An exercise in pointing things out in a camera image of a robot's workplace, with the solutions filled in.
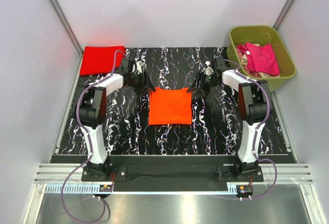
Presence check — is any red folded t shirt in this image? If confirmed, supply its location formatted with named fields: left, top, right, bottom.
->
left=80, top=46, right=125, bottom=76

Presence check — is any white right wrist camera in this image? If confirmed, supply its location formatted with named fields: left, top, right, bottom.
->
left=203, top=61, right=214, bottom=77

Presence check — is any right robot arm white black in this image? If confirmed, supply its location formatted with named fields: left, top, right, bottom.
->
left=187, top=57, right=272, bottom=181

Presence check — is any left corner aluminium post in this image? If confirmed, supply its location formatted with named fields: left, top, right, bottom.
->
left=48, top=0, right=83, bottom=56

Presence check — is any orange t shirt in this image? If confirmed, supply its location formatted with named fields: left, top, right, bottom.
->
left=149, top=87, right=192, bottom=125

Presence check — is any pink t shirt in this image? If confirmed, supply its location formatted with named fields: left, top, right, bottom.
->
left=236, top=42, right=281, bottom=77

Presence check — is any right corner aluminium post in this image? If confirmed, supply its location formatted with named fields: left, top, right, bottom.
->
left=273, top=0, right=296, bottom=31

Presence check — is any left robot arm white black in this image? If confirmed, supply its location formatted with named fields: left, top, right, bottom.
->
left=74, top=58, right=156, bottom=181

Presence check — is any white slotted cable duct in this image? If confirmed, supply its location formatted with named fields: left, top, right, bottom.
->
left=45, top=183, right=237, bottom=195

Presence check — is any olive green plastic bin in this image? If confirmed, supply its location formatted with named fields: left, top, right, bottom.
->
left=227, top=25, right=297, bottom=92

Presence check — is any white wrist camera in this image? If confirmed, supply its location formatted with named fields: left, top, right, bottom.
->
left=203, top=61, right=214, bottom=77
left=135, top=61, right=144, bottom=74

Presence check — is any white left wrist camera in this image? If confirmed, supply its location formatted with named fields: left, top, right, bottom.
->
left=135, top=61, right=144, bottom=74

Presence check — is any corner aluminium post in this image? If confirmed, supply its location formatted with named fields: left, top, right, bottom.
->
left=48, top=0, right=83, bottom=56
left=273, top=0, right=296, bottom=31

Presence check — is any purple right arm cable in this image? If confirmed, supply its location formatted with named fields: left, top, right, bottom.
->
left=223, top=59, right=278, bottom=200

